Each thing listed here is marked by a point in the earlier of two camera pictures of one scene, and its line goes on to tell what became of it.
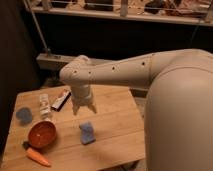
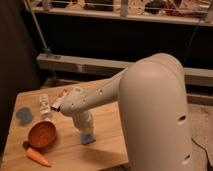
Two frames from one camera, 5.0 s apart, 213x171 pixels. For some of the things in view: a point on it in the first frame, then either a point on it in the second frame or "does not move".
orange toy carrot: (30, 152) does not move
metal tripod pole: (46, 51) does not move
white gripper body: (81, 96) → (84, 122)
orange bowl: (41, 134) does not move
